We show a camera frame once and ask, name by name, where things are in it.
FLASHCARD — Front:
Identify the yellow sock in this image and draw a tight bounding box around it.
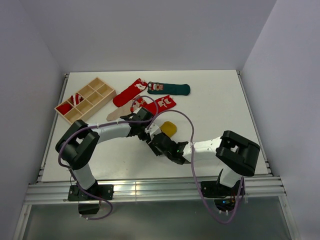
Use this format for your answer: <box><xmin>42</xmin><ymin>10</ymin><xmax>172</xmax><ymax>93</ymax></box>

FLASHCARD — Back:
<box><xmin>160</xmin><ymin>121</ymin><xmax>177</xmax><ymax>138</ymax></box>

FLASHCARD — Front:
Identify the wooden compartment tray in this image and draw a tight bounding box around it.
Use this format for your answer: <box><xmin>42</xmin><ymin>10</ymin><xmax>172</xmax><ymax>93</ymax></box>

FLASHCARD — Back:
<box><xmin>54</xmin><ymin>77</ymin><xmax>117</xmax><ymax>124</ymax></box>

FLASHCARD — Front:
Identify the red white striped sock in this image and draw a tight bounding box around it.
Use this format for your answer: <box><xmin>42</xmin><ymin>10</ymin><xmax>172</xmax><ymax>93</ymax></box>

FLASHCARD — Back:
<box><xmin>68</xmin><ymin>93</ymin><xmax>84</xmax><ymax>107</ymax></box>

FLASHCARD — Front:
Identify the red sock with santa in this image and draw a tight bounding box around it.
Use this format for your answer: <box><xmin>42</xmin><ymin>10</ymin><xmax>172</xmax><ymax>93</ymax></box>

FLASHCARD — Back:
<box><xmin>56</xmin><ymin>103</ymin><xmax>73</xmax><ymax>116</ymax></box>

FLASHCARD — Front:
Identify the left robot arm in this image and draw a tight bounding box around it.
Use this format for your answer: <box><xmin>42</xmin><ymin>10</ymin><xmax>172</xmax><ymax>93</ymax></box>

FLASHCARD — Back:
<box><xmin>55</xmin><ymin>107</ymin><xmax>154</xmax><ymax>200</ymax></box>

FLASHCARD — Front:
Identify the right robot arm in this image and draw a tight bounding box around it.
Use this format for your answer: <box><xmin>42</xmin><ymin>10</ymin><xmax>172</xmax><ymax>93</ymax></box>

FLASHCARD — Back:
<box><xmin>149</xmin><ymin>130</ymin><xmax>261</xmax><ymax>195</ymax></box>

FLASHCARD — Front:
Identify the beige sock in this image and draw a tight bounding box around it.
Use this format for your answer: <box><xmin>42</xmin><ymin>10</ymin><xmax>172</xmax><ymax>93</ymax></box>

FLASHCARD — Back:
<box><xmin>106</xmin><ymin>97</ymin><xmax>147</xmax><ymax>122</ymax></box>

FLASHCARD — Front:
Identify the red sock upper left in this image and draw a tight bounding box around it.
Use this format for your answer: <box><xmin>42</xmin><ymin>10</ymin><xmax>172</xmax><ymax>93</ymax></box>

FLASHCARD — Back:
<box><xmin>112</xmin><ymin>78</ymin><xmax>148</xmax><ymax>108</ymax></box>

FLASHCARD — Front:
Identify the red sock centre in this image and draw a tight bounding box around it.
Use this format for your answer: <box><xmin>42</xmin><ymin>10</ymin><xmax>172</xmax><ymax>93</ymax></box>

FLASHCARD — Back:
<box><xmin>144</xmin><ymin>95</ymin><xmax>177</xmax><ymax>116</ymax></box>

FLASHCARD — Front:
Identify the dark green sock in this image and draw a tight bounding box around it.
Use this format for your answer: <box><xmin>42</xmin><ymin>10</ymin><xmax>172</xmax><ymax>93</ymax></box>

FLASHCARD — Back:
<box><xmin>147</xmin><ymin>81</ymin><xmax>191</xmax><ymax>96</ymax></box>

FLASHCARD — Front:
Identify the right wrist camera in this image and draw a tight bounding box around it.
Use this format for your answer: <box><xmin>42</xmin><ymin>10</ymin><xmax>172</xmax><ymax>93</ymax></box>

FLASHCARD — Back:
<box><xmin>144</xmin><ymin>122</ymin><xmax>162</xmax><ymax>136</ymax></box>

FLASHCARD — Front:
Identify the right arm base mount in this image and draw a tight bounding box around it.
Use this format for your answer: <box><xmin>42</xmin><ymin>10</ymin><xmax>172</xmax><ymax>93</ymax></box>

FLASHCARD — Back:
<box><xmin>200</xmin><ymin>180</ymin><xmax>240</xmax><ymax>213</ymax></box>

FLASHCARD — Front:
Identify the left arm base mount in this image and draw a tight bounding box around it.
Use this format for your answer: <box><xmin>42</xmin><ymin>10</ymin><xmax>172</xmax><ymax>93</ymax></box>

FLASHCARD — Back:
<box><xmin>67</xmin><ymin>183</ymin><xmax>114</xmax><ymax>217</ymax></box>

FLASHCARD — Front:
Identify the aluminium front rail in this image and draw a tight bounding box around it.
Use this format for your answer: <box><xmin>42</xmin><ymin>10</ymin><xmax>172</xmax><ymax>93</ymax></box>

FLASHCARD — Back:
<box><xmin>23</xmin><ymin>176</ymin><xmax>286</xmax><ymax>205</ymax></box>

